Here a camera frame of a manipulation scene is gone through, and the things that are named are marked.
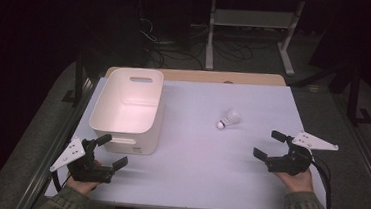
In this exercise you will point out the white plastic storage bin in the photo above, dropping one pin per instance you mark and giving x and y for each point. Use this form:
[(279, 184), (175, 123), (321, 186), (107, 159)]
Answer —
[(129, 110)]

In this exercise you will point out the white table sheet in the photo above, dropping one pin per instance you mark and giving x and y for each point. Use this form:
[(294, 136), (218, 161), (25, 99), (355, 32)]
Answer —
[(202, 166)]

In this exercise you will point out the person's right hand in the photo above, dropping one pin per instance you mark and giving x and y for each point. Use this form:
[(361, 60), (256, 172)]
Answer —
[(297, 183)]

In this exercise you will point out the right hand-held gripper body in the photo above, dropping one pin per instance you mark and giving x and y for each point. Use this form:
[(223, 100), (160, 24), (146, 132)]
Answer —
[(291, 163)]

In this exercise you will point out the black metal stand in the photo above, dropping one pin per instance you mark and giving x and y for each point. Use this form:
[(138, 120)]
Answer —
[(354, 97), (78, 76)]

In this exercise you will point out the person's left hand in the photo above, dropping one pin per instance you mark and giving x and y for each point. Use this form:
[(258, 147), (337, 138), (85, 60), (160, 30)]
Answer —
[(85, 187)]

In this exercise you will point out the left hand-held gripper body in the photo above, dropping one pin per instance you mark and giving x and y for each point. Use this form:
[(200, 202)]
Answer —
[(84, 171)]

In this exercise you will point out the metal floor rail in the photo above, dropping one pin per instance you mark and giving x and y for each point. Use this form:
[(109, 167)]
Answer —
[(52, 151), (367, 149)]

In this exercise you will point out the wooden table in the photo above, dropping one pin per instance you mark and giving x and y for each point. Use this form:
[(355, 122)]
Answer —
[(209, 76)]

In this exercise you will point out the white shuttlecock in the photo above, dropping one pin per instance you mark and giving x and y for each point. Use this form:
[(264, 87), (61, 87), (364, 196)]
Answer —
[(231, 117)]

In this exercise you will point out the white metal desk frame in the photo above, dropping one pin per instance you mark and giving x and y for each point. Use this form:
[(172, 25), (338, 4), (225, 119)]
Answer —
[(252, 18)]

